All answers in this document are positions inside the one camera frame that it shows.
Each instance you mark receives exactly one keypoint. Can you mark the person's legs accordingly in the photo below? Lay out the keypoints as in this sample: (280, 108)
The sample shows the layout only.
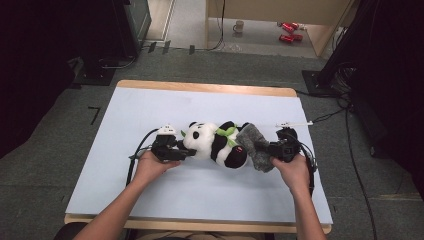
(200, 236)

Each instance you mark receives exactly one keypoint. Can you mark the red can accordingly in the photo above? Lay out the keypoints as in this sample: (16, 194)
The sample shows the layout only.
(287, 27)
(295, 25)
(286, 38)

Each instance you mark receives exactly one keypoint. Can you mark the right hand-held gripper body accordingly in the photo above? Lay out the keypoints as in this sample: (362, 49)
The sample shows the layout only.
(285, 148)

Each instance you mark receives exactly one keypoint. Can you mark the person's right hand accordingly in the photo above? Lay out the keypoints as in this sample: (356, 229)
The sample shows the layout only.
(295, 173)

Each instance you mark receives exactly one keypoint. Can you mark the grey fuzzy cloth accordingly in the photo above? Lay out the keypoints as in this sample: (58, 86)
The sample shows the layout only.
(255, 156)

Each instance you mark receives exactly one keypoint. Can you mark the wooden cabinet frame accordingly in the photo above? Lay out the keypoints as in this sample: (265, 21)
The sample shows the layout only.
(273, 11)

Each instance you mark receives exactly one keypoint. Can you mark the black and white panda plush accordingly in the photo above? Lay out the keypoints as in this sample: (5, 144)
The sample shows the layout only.
(206, 140)

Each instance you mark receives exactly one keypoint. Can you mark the person's left hand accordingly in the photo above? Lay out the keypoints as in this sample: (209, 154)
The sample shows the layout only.
(150, 170)

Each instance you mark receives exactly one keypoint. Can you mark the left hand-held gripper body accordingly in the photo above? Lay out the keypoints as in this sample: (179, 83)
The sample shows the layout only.
(165, 146)

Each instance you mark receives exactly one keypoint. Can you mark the beige mug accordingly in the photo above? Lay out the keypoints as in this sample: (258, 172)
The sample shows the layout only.
(238, 26)

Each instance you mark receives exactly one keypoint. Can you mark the dark cabinet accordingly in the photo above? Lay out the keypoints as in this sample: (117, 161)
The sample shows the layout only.
(133, 23)

